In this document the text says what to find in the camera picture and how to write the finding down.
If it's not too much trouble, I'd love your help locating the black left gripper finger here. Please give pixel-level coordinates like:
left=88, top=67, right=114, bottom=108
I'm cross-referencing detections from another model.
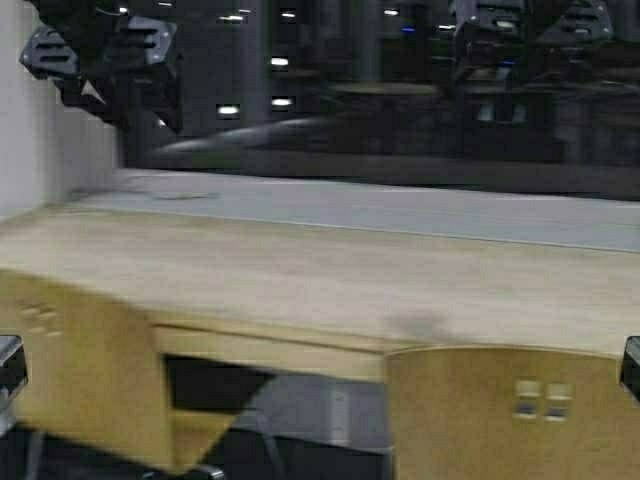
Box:
left=129, top=70, right=183, bottom=134

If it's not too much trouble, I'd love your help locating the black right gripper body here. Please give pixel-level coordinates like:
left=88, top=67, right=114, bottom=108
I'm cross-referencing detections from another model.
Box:
left=449, top=1, right=613, bottom=65

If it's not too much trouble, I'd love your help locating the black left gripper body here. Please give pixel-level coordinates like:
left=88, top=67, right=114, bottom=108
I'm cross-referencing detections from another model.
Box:
left=20, top=14, right=179, bottom=108

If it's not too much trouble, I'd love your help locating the yellow wooden chair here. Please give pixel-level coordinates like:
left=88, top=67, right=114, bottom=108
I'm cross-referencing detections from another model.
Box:
left=0, top=272, right=281, bottom=474
left=386, top=346, right=639, bottom=479

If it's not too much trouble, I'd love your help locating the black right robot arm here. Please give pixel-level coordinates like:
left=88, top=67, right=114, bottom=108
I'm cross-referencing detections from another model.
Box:
left=449, top=1, right=614, bottom=67

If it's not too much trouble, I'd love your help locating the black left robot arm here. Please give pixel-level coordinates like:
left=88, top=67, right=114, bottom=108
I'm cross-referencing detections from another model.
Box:
left=20, top=1, right=183, bottom=133

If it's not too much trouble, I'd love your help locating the long wooden counter table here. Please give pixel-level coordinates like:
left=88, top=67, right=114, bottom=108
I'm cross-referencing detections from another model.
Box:
left=1, top=208, right=639, bottom=379

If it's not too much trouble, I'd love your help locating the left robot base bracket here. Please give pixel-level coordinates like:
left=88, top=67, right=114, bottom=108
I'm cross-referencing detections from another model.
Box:
left=0, top=335, right=28, bottom=414

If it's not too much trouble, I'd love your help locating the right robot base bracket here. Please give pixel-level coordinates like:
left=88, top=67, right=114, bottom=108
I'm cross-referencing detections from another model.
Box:
left=620, top=336, right=640, bottom=402

